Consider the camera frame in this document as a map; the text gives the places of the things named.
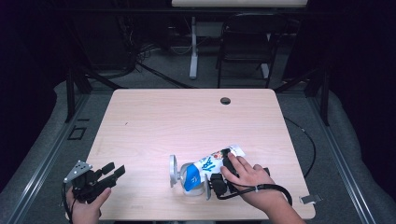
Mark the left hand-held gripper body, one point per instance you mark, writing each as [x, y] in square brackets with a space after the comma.
[87, 186]

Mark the aluminium floor rail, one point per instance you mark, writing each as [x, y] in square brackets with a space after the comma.
[339, 158]
[46, 161]

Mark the black folding chair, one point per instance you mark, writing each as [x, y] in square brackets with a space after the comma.
[246, 46]

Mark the grey tape strip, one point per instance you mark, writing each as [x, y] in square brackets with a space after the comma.
[309, 199]

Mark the white and blue pouch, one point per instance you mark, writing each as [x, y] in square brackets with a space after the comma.
[208, 163]

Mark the white desk leg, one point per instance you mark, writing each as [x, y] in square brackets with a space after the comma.
[194, 56]

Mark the person's right hand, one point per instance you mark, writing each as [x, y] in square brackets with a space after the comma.
[252, 180]

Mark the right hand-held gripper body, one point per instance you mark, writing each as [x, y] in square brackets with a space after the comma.
[219, 186]

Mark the person's left hand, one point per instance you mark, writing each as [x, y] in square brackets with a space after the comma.
[84, 213]

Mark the clear container with grey lid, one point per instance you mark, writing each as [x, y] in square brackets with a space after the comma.
[172, 171]

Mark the white desk top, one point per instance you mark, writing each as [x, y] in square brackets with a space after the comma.
[239, 3]

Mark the black metal stand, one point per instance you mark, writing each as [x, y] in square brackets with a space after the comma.
[70, 93]
[325, 99]

